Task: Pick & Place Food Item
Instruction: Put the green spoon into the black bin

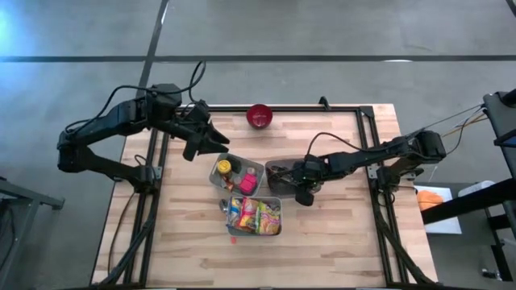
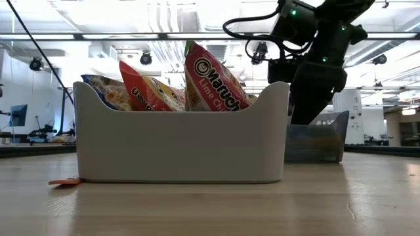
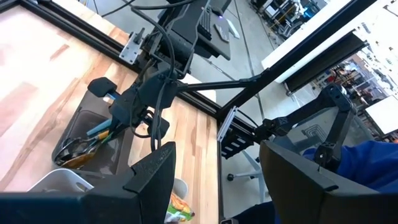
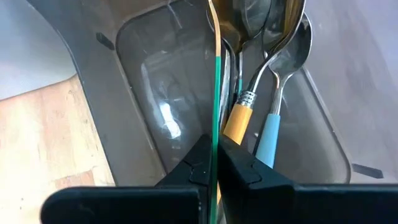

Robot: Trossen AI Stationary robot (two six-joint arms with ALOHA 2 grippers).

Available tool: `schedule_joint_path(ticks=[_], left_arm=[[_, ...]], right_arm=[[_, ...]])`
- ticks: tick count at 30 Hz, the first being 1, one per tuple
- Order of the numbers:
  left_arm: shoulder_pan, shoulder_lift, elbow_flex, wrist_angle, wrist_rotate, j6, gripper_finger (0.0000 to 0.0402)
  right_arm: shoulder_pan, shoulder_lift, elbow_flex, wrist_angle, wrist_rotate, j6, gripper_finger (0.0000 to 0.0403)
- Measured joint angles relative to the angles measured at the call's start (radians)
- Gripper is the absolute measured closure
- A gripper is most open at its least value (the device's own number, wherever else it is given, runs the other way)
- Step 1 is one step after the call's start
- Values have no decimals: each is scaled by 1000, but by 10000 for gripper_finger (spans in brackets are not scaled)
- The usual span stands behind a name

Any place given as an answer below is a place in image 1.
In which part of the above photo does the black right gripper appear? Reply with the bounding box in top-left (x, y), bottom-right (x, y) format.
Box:
top-left (290, 155), bottom-right (328, 207)

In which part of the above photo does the grey metal stand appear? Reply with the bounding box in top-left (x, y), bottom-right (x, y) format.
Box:
top-left (0, 176), bottom-right (65, 290)

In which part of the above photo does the blue yellow ramen packet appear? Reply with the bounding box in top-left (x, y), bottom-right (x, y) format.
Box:
top-left (228, 196), bottom-right (244, 229)

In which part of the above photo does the lime chili ramen packet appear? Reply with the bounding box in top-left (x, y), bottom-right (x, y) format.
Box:
top-left (256, 200), bottom-right (282, 234)

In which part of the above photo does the steel spoon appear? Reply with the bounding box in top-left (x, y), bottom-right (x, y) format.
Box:
top-left (267, 166), bottom-right (292, 182)

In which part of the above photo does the white plastic container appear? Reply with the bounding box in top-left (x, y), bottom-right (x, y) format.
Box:
top-left (457, 180), bottom-right (496, 198)

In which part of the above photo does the black diagonal bar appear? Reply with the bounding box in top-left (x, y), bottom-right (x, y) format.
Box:
top-left (421, 179), bottom-right (516, 226)

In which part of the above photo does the dark grey translucent bin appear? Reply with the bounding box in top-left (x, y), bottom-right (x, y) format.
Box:
top-left (264, 157), bottom-right (323, 199)

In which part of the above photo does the black aluminium table frame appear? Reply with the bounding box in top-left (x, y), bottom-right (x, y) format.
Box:
top-left (96, 96), bottom-right (440, 288)

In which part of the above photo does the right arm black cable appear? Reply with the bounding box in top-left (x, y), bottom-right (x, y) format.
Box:
top-left (306, 131), bottom-right (404, 162)

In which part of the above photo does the red ramen packet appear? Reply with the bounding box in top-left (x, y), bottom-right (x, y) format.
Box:
top-left (239, 196), bottom-right (260, 233)

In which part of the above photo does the brown hanging cable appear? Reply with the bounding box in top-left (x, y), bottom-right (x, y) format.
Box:
top-left (106, 191), bottom-right (136, 277)

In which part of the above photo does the black equipment cart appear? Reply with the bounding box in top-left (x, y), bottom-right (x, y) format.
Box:
top-left (482, 88), bottom-right (516, 180)

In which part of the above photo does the white sheet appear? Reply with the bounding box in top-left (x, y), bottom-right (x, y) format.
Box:
top-left (414, 184), bottom-right (464, 235)

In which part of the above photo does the white plastic bin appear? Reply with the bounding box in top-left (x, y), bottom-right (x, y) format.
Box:
top-left (208, 152), bottom-right (266, 198)
top-left (226, 195), bottom-right (283, 237)

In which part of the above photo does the dark jar yellow lid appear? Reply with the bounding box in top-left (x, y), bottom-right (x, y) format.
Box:
top-left (216, 159), bottom-right (234, 180)

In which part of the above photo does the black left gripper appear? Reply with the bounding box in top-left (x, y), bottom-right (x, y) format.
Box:
top-left (177, 100), bottom-right (231, 162)

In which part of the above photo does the orange cloth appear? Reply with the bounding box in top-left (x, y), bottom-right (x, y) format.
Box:
top-left (416, 189), bottom-right (444, 212)

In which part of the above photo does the spoon orange handle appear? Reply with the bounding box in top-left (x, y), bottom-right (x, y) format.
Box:
top-left (218, 199), bottom-right (238, 245)

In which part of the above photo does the coloured cable bundle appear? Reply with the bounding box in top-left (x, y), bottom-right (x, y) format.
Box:
top-left (422, 103), bottom-right (489, 156)

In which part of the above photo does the small black device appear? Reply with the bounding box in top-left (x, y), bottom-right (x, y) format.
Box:
top-left (481, 267), bottom-right (503, 282)

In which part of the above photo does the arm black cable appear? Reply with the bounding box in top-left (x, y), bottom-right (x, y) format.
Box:
top-left (64, 60), bottom-right (207, 136)
top-left (306, 131), bottom-right (404, 162)

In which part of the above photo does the red and black bowl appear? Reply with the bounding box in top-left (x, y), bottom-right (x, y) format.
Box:
top-left (245, 103), bottom-right (274, 131)

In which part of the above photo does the red patterned box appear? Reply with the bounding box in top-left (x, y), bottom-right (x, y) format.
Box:
top-left (239, 172), bottom-right (259, 195)

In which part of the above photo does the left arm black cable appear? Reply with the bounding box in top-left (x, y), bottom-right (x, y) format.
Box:
top-left (64, 60), bottom-right (207, 136)

